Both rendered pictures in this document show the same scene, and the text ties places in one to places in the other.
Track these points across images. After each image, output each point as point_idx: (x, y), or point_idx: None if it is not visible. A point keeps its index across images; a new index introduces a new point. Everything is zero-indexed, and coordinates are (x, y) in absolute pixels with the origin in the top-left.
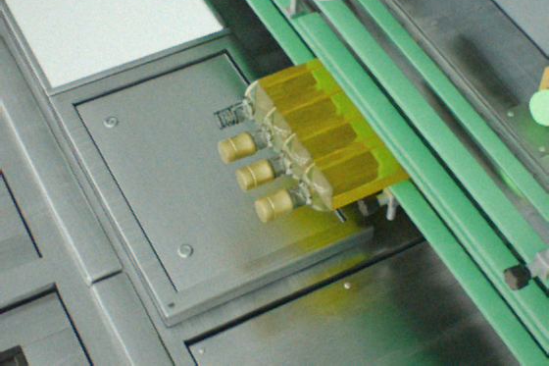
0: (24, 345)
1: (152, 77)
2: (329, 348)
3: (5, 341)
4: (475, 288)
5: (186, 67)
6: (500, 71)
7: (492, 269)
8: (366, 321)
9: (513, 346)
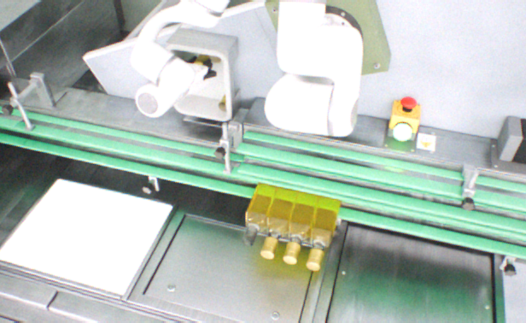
0: None
1: (166, 251)
2: (368, 303)
3: None
4: (412, 229)
5: (175, 235)
6: (360, 132)
7: (425, 214)
8: (366, 280)
9: (448, 239)
